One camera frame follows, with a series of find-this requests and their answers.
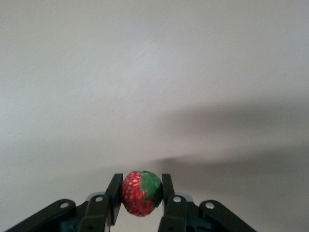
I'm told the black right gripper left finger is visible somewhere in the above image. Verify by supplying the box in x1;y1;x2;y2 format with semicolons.
4;173;124;232

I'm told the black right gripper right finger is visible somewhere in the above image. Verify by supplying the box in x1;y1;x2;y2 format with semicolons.
158;173;257;232

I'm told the red strawberry green calyx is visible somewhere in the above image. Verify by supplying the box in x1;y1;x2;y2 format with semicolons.
120;170;164;217

